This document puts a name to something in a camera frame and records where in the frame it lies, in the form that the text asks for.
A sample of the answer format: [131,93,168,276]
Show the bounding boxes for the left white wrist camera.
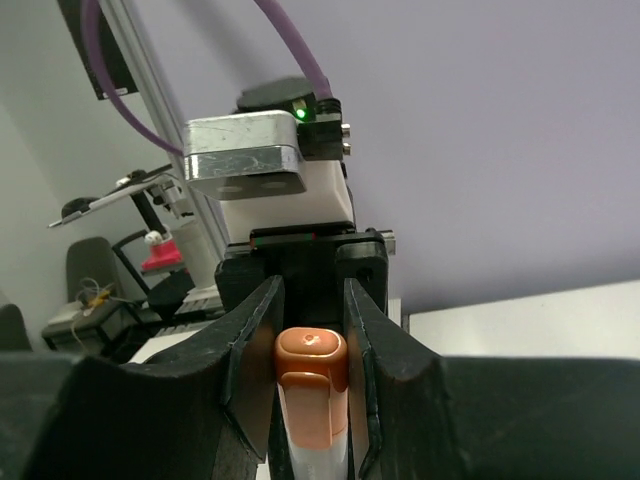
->
[183,110,354,243]

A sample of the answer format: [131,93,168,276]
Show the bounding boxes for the orange-tip grey highlighter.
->
[287,429,349,480]

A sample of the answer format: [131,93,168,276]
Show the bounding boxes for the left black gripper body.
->
[215,227,396,325]

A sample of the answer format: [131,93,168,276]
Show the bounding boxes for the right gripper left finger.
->
[1,276,285,479]

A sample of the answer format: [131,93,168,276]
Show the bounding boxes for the background red white object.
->
[141,230,183,272]

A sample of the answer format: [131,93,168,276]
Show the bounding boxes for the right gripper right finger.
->
[344,279,639,479]

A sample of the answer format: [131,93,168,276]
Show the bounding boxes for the orange highlighter cap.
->
[274,327,349,451]

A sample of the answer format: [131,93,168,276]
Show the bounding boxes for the background office chair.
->
[41,237,151,356]

